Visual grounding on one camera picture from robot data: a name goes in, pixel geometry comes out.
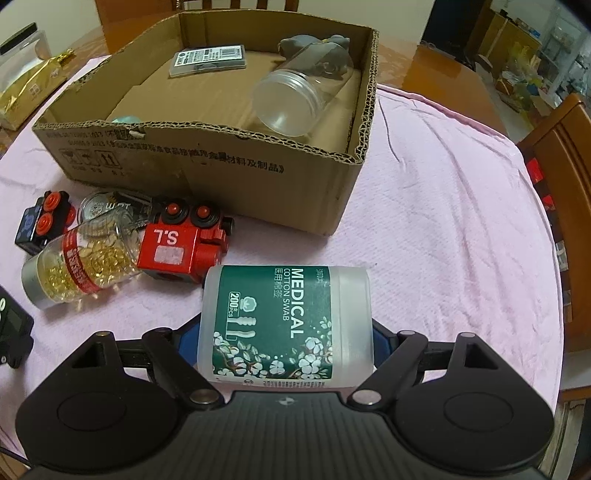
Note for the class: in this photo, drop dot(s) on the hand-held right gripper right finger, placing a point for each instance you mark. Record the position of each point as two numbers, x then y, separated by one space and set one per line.
381 338

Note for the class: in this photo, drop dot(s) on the pink cloth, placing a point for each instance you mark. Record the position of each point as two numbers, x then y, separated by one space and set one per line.
438 207

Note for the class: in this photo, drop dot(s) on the clear jar with black lid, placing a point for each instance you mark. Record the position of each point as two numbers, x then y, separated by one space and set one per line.
18 39

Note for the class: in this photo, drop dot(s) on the wooden chair with slatted back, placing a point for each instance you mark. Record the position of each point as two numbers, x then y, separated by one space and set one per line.
231 4

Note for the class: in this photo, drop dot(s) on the red toy block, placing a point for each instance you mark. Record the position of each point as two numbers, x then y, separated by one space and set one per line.
175 249

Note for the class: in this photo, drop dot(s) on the gold tissue pack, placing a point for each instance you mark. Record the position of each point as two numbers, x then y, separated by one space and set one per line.
27 92

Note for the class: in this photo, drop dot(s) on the teal round case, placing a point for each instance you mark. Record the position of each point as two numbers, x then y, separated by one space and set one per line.
124 120

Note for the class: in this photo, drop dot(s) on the wooden cabinet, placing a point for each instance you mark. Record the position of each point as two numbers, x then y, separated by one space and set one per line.
503 32

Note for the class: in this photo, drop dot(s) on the black cube toy red buttons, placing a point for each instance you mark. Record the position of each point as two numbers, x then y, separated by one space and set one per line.
39 221

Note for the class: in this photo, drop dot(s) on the clear plastic jar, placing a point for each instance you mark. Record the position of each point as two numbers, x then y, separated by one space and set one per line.
286 101

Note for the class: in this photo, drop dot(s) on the red items on chair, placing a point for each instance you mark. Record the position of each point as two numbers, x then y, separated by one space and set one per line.
538 170

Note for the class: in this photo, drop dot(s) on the brown cardboard box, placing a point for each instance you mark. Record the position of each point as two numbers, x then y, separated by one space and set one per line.
258 194

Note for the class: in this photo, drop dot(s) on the green label cotton swab container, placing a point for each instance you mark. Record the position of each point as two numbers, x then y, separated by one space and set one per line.
277 323

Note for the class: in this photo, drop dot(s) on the golden capsule bottle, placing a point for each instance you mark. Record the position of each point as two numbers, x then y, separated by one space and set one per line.
78 267

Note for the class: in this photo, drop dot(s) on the grey elephant toy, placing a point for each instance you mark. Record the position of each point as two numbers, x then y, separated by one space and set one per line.
318 53

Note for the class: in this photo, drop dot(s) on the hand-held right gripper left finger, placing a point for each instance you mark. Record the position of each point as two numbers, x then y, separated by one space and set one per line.
187 341

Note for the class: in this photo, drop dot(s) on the yellow bag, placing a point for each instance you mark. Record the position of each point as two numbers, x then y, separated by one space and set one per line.
521 60

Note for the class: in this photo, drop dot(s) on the black digital scale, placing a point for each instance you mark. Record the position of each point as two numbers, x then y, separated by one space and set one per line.
11 323

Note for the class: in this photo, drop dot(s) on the clear case with white label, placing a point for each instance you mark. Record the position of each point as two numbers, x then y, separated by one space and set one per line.
207 60

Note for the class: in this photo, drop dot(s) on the wooden chair with red items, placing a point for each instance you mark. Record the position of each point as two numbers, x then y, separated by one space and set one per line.
568 184

